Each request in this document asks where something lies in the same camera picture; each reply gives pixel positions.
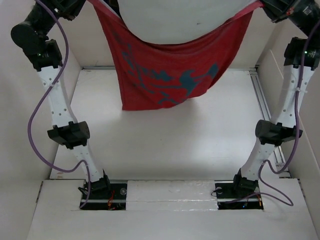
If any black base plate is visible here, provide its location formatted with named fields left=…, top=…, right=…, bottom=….
left=78, top=181, right=128, bottom=211
left=210, top=182, right=264, bottom=210

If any aluminium rail right side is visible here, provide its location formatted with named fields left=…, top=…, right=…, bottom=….
left=249, top=68, right=286, bottom=171

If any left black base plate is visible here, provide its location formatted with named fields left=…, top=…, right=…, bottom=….
left=78, top=181, right=128, bottom=211

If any white pillow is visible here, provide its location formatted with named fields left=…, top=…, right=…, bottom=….
left=118, top=0, right=253, bottom=45

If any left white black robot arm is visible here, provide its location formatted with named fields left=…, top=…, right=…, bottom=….
left=10, top=0, right=113, bottom=200

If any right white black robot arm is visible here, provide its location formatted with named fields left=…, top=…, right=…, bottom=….
left=231, top=0, right=320, bottom=198

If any red cartoon print pillowcase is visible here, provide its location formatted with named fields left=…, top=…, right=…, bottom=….
left=92, top=0, right=261, bottom=111

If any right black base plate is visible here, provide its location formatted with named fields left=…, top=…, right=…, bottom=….
left=210, top=182, right=264, bottom=210

